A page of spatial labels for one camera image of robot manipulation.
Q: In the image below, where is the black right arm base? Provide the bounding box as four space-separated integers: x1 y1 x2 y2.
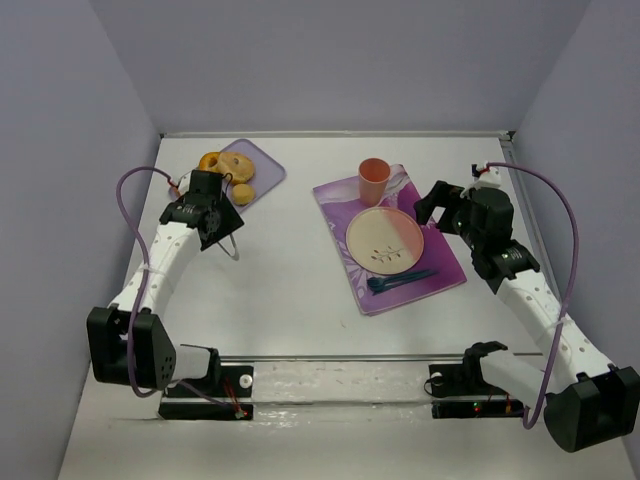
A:
423 363 524 420

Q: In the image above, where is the pink plastic cup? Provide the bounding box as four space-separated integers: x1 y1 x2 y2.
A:
358 158 391 207

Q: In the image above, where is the small round bread roll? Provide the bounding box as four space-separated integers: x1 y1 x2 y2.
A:
231 183 256 207

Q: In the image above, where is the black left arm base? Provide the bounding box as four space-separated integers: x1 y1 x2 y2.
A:
157 363 254 422

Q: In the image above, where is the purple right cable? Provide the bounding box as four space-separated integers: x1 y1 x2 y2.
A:
487 160 582 431

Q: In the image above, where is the blue plastic spoon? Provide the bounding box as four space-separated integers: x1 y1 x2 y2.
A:
369 273 431 298

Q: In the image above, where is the translucent purple tray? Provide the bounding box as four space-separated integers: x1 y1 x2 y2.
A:
221 138 286 212

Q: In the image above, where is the purple floral placemat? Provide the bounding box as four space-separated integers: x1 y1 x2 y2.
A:
313 164 466 316

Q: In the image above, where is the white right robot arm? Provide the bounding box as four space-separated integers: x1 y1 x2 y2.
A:
414 181 639 453

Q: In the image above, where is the blue plastic fork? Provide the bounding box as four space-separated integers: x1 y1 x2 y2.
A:
367 269 440 291

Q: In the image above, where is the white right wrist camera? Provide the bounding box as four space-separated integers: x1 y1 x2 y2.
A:
469 163 502 190

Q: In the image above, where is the orange glazed donut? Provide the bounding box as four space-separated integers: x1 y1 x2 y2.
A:
198 152 220 173

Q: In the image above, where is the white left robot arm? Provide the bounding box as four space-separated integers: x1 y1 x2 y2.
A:
86 170 244 397

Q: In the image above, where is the beige bagel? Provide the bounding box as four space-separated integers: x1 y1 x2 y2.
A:
217 152 255 185

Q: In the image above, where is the cream and pink plate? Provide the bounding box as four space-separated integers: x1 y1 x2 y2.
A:
346 207 424 275

